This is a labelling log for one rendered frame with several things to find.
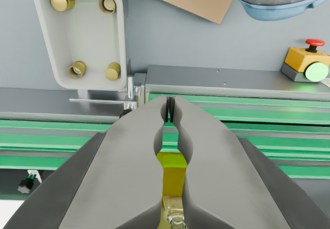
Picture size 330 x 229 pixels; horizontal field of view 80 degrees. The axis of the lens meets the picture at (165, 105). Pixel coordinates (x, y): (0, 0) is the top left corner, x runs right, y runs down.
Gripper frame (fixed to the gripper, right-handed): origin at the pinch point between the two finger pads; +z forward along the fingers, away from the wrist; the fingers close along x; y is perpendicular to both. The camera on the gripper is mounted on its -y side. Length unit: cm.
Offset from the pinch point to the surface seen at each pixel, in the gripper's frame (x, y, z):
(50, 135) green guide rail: -25.0, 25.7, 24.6
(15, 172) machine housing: -42, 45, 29
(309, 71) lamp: 34.9, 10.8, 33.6
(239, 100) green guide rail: 17.6, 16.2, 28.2
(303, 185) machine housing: 45, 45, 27
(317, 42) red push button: 36, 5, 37
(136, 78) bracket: -6.2, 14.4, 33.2
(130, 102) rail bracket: -5.8, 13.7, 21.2
